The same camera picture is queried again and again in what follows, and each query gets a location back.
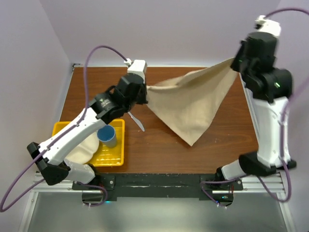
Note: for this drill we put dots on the blue plastic cup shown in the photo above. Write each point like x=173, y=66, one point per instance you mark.
x=107, y=135

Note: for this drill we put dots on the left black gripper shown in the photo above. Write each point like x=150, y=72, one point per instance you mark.
x=143, y=100

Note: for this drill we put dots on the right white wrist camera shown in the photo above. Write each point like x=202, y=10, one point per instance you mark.
x=262, y=24

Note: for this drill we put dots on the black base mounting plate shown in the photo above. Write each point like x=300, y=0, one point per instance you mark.
x=200, y=186

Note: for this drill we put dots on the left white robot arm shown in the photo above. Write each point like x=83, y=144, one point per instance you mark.
x=50, y=155

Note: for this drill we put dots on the aluminium table frame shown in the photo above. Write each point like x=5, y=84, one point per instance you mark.
x=251, y=184

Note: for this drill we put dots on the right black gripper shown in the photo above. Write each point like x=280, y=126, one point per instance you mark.
x=236, y=65

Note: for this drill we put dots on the white divided plate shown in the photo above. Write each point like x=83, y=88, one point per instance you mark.
x=84, y=152

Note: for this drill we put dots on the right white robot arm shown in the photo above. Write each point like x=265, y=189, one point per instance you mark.
x=271, y=88

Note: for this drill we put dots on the yellow plastic tray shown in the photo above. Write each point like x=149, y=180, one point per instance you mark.
x=111, y=156

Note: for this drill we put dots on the beige cloth napkin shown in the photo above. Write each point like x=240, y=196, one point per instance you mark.
x=188, y=104

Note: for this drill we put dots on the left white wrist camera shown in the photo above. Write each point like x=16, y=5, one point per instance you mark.
x=137, y=66

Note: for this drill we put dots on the silver table knife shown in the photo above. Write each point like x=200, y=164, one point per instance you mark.
x=137, y=121

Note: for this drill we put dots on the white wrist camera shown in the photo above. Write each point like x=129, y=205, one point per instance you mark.
x=137, y=66
x=262, y=24

